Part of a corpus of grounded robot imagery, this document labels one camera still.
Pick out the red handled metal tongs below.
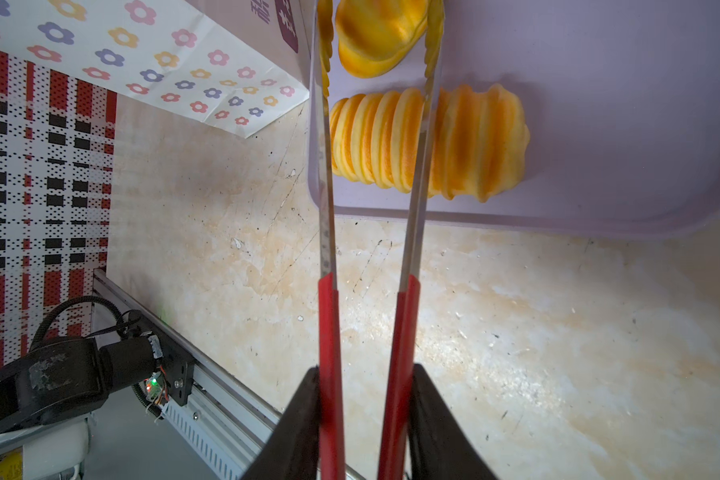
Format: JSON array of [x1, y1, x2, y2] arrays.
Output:
[[307, 1, 439, 479]]

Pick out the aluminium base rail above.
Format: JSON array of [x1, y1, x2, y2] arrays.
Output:
[[94, 270, 358, 479]]

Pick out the round striped bun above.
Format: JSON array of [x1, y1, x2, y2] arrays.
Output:
[[335, 0, 429, 78]]

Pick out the ridged bread loaf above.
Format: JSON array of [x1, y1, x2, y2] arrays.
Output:
[[330, 84, 530, 202]]

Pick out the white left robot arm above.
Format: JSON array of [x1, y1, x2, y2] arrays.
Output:
[[0, 295, 167, 479]]

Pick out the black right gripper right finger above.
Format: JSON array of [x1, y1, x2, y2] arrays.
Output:
[[409, 364, 498, 480]]

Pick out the white printed paper bag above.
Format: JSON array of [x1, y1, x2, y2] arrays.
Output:
[[0, 0, 313, 140]]

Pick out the lilac plastic tray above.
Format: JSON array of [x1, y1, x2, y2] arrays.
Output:
[[307, 0, 720, 240]]

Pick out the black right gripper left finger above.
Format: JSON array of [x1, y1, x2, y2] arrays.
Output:
[[241, 367, 321, 480]]

